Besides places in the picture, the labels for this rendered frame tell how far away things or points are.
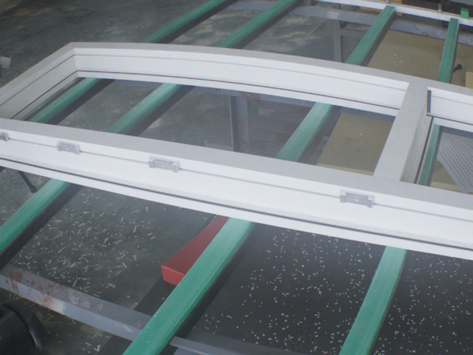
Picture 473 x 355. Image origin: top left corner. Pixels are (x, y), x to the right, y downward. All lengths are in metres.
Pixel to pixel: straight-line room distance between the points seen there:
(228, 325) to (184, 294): 0.36
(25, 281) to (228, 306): 0.43
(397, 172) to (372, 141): 0.72
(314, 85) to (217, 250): 0.52
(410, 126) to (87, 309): 0.60
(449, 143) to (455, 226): 0.81
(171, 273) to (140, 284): 0.97
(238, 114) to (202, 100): 1.88
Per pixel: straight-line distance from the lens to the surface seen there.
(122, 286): 2.23
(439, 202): 0.88
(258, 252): 1.35
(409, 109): 1.14
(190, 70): 1.42
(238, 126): 1.58
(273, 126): 2.41
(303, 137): 1.17
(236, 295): 1.25
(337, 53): 2.66
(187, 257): 1.29
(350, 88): 1.30
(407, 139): 1.03
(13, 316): 1.88
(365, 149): 1.62
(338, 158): 1.57
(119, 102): 3.56
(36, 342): 1.95
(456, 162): 1.60
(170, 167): 0.99
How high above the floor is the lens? 1.41
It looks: 31 degrees down
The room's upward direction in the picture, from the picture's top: 4 degrees counter-clockwise
